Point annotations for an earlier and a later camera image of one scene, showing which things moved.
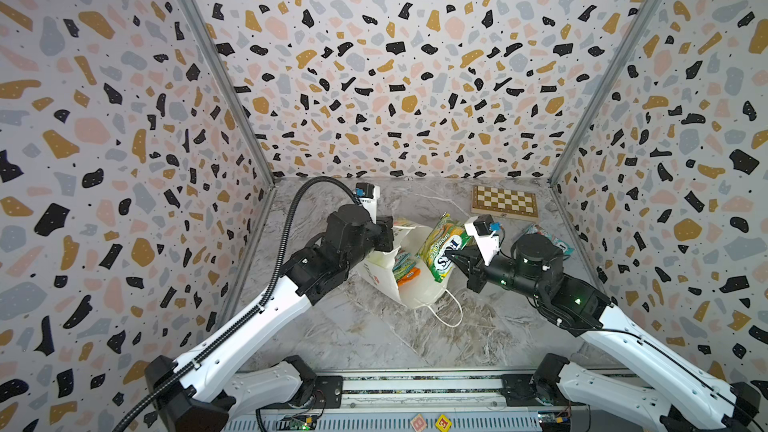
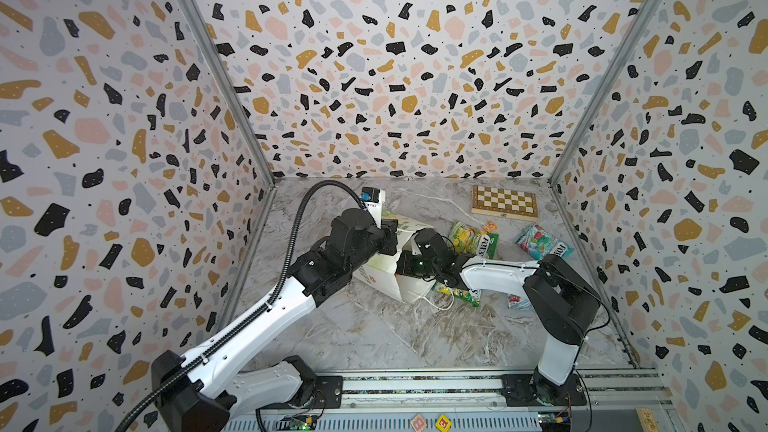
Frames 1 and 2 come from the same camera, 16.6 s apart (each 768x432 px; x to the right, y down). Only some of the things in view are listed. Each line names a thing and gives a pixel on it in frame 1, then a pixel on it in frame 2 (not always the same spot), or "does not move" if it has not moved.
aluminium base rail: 480,400 does not move
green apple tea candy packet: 447,234 to 472,296
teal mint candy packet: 562,245 does not move
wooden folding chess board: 504,202 does not move
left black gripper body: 371,237 does not move
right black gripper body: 472,261 to 410,261
